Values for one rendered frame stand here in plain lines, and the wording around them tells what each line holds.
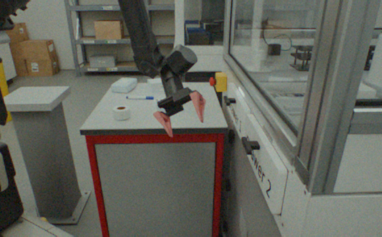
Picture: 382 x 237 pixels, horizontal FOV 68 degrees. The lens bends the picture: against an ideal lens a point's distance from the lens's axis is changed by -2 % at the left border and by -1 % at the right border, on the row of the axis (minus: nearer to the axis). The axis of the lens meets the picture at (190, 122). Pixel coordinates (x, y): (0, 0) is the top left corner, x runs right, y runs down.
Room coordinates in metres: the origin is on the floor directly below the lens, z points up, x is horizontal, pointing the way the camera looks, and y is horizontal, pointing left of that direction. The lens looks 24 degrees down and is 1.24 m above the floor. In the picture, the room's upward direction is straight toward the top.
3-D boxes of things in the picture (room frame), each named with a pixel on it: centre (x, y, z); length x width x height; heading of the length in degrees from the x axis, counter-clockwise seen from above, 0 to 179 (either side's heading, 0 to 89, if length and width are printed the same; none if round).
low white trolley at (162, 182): (1.32, 0.15, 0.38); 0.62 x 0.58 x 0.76; 2
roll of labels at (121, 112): (1.11, 0.29, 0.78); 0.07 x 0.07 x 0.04
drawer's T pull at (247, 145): (0.60, -0.15, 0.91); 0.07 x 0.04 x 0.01; 2
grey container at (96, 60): (4.79, 1.46, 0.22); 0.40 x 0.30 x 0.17; 92
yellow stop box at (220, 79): (1.25, -0.13, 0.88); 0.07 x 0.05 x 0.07; 2
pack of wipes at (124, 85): (1.51, 0.36, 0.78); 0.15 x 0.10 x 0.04; 169
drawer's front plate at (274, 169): (0.60, -0.17, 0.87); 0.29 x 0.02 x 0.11; 2
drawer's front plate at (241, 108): (0.92, -0.16, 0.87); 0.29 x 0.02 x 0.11; 2
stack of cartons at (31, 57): (4.77, 2.72, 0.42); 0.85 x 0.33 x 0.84; 92
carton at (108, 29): (4.81, 1.31, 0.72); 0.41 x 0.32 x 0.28; 92
